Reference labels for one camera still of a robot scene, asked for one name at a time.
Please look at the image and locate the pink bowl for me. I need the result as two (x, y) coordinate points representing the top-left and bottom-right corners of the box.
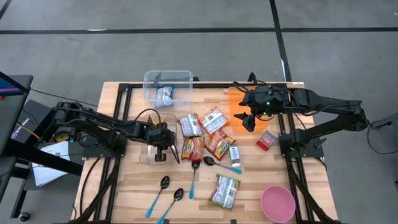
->
(260, 185), (297, 223)

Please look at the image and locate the green ramen noodle packet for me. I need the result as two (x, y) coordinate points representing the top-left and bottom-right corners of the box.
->
(208, 173), (241, 210)
(177, 112), (205, 138)

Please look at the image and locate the grey floor equipment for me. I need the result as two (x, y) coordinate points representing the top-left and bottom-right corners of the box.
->
(371, 111), (398, 131)

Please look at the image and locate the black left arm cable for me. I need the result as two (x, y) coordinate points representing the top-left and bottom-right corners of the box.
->
(133, 108), (165, 125)

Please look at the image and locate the white paper sheet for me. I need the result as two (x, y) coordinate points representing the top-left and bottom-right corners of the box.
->
(32, 141), (72, 187)

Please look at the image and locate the black metal table frame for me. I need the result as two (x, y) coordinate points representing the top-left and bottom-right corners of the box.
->
(67, 77), (341, 224)

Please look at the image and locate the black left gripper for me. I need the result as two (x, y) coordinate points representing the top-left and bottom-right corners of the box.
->
(146, 123), (182, 165)

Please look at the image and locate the red plastic box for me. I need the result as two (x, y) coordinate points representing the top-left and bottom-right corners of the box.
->
(256, 130), (278, 152)

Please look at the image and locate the orange ramen noodle packet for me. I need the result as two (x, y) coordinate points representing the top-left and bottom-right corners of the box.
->
(198, 107), (231, 137)

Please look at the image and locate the blue ramen noodle packet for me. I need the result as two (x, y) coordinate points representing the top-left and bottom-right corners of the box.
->
(154, 85), (175, 109)

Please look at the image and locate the clear plastic storage bin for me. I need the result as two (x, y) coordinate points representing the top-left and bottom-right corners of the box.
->
(142, 70), (194, 110)
(139, 112), (178, 166)

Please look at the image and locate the orange translucent plastic bin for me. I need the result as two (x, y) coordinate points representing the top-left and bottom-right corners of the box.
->
(228, 86), (270, 135)

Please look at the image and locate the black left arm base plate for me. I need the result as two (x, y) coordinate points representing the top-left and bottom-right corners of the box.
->
(82, 136), (127, 159)

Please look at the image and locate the black box white lettering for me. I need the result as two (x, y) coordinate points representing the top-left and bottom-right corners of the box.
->
(11, 99), (52, 146)

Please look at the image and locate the black spoon teal handle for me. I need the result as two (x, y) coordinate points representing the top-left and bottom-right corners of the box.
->
(155, 187), (185, 224)
(144, 175), (171, 219)
(203, 156), (243, 175)
(188, 160), (201, 200)

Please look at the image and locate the red yellow ramen packet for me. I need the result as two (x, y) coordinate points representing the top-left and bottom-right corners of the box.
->
(180, 136), (206, 162)
(205, 129), (236, 162)

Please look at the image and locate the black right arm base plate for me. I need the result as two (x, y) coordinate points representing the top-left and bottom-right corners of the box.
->
(279, 133), (325, 159)

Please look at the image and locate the glass spice jar white label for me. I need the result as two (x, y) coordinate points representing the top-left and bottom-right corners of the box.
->
(228, 145), (242, 169)

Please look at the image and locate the black equipment cart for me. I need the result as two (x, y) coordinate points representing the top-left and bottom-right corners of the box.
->
(0, 70), (84, 222)

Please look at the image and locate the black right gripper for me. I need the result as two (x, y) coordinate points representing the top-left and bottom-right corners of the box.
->
(233, 86), (282, 133)

